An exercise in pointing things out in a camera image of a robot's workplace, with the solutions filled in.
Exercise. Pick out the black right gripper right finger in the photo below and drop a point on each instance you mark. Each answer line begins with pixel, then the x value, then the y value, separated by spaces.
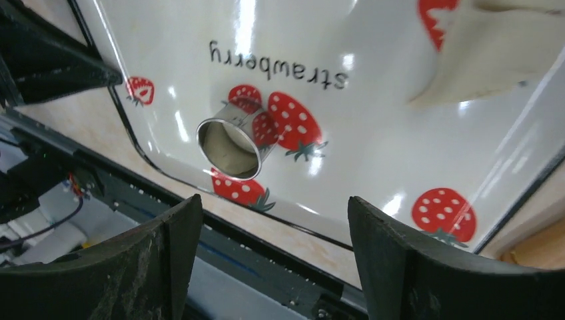
pixel 406 274

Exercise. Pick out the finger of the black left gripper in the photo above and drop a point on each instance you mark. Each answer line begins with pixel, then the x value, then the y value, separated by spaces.
pixel 41 63

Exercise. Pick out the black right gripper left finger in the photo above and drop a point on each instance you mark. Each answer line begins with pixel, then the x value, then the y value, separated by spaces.
pixel 143 273

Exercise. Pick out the white strawberry print tray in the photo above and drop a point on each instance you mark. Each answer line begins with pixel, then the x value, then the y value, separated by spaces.
pixel 321 92

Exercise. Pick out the dough scrap piece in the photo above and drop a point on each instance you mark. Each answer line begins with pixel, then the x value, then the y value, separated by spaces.
pixel 492 46

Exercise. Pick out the white dough lump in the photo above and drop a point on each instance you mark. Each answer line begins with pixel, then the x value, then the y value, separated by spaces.
pixel 225 155

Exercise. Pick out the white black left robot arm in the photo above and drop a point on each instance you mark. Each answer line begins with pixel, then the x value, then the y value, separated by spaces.
pixel 44 168

